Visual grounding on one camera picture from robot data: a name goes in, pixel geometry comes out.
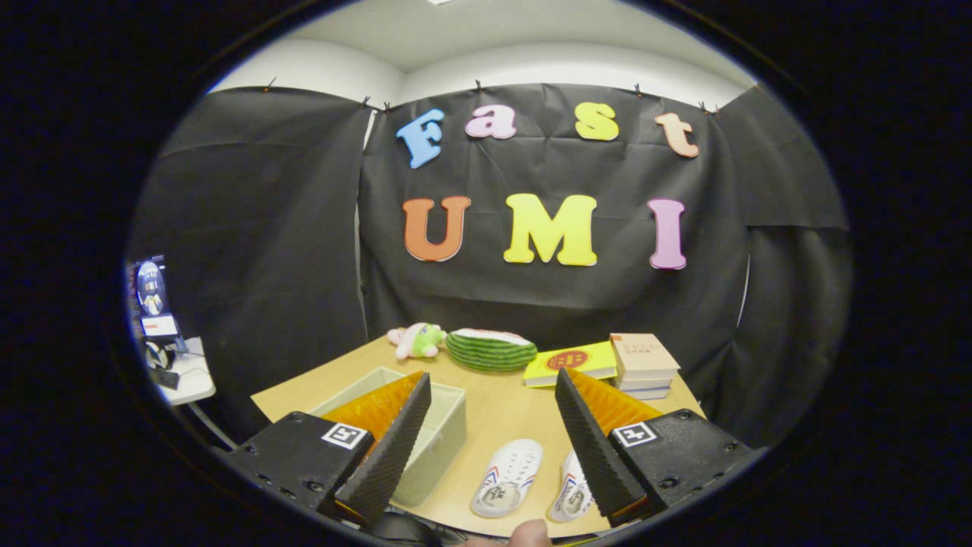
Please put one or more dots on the thick tan cover book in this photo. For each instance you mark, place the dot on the thick tan cover book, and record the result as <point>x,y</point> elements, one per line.
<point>642,355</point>

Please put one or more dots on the grey cover book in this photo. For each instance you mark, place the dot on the grey cover book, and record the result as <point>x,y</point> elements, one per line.
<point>647,393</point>

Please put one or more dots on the cream paperback book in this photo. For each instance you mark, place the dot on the cream paperback book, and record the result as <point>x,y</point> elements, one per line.
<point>645,384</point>

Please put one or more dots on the green fabric storage box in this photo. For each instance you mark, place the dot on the green fabric storage box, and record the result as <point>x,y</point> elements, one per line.
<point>440,448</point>

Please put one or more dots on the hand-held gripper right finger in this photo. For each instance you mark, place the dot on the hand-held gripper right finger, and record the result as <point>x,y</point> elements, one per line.
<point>592,441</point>

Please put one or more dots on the white side table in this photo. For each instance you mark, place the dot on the white side table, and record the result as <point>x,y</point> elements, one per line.
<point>194,376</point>

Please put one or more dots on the yellow book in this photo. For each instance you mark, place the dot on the yellow book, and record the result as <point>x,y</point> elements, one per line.
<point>569,361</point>

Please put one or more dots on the pink and green plush toy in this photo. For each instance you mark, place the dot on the pink and green plush toy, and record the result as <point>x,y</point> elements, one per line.
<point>421,342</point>

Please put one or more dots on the watermelon slice plush cushion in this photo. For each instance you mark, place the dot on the watermelon slice plush cushion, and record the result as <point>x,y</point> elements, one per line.
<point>490,353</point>

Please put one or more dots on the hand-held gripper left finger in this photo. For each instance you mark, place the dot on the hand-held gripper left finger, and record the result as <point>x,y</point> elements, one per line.
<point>389,448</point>

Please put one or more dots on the white shoe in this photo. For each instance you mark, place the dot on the white shoe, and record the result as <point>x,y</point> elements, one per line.
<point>509,475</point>
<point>571,494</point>

